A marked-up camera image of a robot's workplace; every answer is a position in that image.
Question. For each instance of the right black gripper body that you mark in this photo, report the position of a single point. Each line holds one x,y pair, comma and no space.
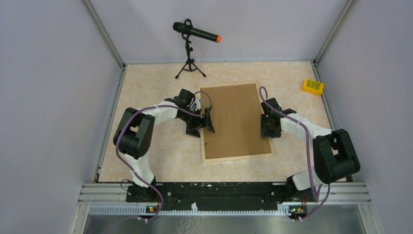
265,129

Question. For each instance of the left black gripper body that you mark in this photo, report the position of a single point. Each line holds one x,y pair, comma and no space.
192,119

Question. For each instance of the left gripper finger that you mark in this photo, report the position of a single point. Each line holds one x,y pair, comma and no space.
193,130
208,121

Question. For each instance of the brown cardboard backing board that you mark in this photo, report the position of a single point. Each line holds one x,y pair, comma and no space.
235,122

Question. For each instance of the light wooden picture frame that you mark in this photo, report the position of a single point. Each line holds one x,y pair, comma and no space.
232,158

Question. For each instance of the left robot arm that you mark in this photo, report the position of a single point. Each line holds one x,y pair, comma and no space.
133,136

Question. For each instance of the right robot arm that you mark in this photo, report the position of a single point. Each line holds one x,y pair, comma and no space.
330,153

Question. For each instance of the black tripod mic stand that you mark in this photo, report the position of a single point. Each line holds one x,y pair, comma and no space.
189,65

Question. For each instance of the yellow rectangular block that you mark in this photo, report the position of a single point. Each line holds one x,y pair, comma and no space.
313,87

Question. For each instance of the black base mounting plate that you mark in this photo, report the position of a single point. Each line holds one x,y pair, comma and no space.
218,196

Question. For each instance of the black microphone orange tip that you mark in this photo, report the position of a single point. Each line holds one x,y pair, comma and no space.
197,32

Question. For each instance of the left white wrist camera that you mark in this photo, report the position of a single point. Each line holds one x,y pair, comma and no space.
200,102

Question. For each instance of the aluminium rail front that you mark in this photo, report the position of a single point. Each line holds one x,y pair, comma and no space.
342,207

